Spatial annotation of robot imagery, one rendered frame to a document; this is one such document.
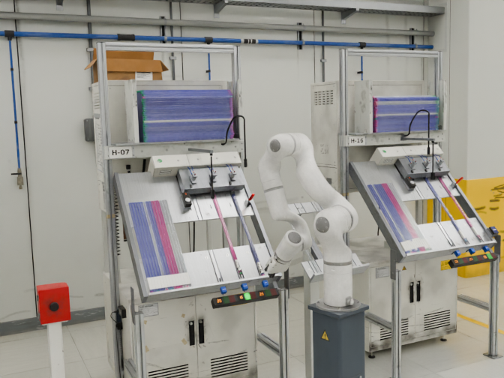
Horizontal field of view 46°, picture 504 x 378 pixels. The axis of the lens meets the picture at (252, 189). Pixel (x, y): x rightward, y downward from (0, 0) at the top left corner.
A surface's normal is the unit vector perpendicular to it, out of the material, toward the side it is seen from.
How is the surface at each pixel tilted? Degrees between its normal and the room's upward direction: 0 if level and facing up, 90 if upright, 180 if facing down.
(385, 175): 44
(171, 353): 90
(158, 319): 90
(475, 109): 90
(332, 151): 90
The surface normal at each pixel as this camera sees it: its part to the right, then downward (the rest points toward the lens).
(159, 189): 0.29, -0.60
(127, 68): 0.45, -0.08
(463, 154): -0.90, 0.07
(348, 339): 0.63, 0.07
